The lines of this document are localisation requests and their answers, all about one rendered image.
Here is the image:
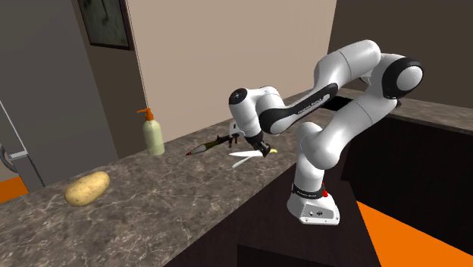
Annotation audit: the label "white and yellow scissors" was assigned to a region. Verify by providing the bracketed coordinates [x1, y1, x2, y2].
[228, 148, 278, 169]

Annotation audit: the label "green toy rocket launcher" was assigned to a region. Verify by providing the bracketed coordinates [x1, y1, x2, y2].
[185, 134, 240, 156]

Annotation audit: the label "cream soap bottle orange pump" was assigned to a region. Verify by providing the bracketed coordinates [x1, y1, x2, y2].
[136, 108, 166, 157]

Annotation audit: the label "dark robot stand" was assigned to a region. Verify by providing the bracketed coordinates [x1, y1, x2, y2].
[236, 162, 384, 267]

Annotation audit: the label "dark kitchen counter cabinet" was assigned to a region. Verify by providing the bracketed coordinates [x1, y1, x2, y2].
[164, 115, 473, 267]

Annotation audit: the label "brown potato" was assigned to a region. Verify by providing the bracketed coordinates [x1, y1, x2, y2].
[64, 171, 111, 208]

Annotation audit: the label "grey refrigerator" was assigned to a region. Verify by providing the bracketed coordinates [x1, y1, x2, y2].
[0, 0, 120, 193]

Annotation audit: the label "dark framed wall picture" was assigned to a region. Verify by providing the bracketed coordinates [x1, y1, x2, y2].
[77, 0, 135, 52]

